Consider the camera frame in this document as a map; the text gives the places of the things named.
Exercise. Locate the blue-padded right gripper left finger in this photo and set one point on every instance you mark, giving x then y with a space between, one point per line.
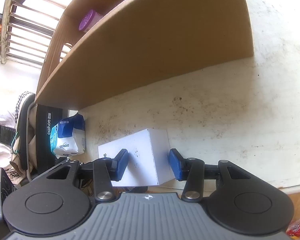
106 170

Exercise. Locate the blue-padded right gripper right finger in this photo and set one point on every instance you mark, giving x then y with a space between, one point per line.
190 170

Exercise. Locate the white cardboard box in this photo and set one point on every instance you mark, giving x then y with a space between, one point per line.
148 158

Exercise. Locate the blue wet wipes pack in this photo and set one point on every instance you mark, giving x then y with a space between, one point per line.
67 138

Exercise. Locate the purple air freshener jar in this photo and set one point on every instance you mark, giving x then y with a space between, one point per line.
89 20

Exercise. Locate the black printed box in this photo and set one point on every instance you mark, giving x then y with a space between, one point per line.
46 118

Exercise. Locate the red snack packet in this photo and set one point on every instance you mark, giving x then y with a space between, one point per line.
298 228

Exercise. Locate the brown cardboard tray box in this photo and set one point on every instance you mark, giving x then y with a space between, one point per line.
136 43

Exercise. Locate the metal window railing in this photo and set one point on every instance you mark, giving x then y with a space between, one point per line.
26 29

